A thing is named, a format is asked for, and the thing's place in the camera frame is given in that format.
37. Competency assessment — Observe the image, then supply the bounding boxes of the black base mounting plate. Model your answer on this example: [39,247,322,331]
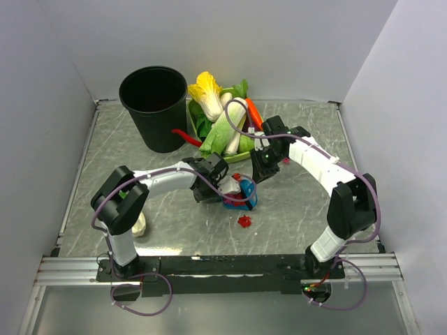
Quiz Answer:
[96,254,345,297]

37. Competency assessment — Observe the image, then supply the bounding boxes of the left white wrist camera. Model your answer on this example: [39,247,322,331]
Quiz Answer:
[218,176,241,195]

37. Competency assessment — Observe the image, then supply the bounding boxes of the orange carrot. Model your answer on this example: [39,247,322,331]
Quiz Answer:
[245,98,263,131]

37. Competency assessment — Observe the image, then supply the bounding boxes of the white radish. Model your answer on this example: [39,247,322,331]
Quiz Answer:
[219,92,233,108]

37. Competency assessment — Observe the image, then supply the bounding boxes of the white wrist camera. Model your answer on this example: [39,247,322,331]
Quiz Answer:
[248,127,269,151]
[218,176,241,195]

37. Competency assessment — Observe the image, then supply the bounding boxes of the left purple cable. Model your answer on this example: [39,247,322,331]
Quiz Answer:
[91,166,258,318]

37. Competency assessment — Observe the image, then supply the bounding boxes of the purple cable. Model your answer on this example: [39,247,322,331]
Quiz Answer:
[225,99,381,311]
[91,166,258,318]

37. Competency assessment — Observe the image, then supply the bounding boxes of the blue hand brush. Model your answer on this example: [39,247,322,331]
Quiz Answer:
[240,179,258,211]

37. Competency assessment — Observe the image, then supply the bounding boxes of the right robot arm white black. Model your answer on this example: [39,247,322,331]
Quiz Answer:
[248,116,378,278]

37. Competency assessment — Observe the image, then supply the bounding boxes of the blue dustpan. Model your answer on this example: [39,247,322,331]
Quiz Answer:
[222,193,257,211]

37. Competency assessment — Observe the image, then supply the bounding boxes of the green plastic basket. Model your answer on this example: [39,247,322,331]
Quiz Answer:
[186,87,266,165]

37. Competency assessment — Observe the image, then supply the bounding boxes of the long green romaine lettuce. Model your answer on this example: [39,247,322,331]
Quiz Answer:
[199,98,248,158]

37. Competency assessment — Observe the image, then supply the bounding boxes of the small red paper scrap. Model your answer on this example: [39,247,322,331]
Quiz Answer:
[237,216,251,228]

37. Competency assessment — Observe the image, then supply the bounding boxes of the yellow napa cabbage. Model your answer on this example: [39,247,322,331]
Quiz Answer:
[188,71,223,122]

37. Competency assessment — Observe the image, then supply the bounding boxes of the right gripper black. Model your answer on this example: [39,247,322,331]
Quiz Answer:
[250,146,286,185]

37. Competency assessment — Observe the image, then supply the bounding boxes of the aluminium frame rail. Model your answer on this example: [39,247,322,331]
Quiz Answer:
[34,253,404,286]

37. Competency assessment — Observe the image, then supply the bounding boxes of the green cabbage on table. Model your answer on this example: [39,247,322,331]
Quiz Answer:
[131,212,147,238]

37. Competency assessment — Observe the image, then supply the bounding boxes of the wide red paper strip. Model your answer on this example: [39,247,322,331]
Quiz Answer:
[228,173,244,207]

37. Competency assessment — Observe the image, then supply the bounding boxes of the black plastic bucket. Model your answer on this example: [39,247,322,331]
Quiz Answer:
[119,66,187,154]

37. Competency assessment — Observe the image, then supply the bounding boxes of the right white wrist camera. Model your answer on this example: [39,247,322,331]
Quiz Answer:
[248,127,269,151]

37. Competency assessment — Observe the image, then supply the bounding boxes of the red chili pepper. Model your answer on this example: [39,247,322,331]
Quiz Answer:
[171,128,202,147]

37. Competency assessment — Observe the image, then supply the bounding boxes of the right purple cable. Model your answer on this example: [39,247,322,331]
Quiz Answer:
[225,99,381,311]

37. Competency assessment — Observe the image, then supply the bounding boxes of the white leek stalk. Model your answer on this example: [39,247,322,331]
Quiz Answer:
[223,116,247,156]

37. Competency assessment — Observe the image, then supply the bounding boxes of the green spinach leaves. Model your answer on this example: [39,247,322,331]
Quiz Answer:
[187,79,249,142]

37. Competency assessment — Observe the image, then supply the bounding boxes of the round green cabbage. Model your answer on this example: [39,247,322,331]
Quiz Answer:
[237,135,254,154]

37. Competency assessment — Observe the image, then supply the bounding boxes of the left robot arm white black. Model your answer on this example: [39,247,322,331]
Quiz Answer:
[90,154,228,281]

